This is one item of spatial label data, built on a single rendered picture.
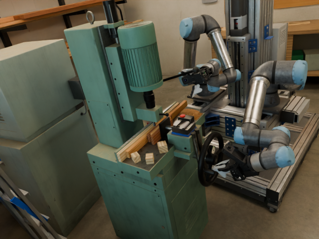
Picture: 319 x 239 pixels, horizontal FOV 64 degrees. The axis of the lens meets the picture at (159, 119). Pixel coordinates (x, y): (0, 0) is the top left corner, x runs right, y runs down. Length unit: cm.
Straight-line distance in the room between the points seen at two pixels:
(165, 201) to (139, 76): 68
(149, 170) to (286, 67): 81
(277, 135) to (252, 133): 10
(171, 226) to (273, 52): 147
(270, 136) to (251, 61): 96
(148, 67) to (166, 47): 380
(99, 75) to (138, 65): 25
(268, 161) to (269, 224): 112
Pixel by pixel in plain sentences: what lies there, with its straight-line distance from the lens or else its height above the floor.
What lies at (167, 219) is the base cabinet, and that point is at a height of 49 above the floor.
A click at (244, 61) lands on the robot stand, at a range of 193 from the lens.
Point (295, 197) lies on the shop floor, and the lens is 237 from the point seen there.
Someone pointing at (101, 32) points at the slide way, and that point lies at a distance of 134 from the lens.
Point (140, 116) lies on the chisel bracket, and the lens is 143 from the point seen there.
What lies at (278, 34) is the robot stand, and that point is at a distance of 215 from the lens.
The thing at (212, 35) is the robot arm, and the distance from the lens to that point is 175.
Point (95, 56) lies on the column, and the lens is 136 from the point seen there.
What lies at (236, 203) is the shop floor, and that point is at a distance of 226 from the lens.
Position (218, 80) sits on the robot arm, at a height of 108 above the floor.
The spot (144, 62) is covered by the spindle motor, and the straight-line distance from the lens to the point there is 123.
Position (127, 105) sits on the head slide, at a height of 110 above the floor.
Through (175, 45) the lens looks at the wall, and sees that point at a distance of 494.
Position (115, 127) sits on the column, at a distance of 150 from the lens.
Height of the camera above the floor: 166
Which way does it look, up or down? 28 degrees down
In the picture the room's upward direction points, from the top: 10 degrees counter-clockwise
